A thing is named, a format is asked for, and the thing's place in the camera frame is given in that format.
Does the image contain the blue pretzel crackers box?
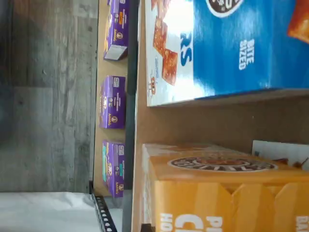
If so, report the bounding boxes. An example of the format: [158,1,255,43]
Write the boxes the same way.
[144,0,309,107]

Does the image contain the purple Annie's box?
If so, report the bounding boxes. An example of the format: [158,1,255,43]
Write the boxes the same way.
[103,0,129,61]
[98,75,126,129]
[102,140,126,198]

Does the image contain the brown wooden shelf board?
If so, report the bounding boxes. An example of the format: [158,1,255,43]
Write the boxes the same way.
[93,0,129,201]
[131,0,309,232]

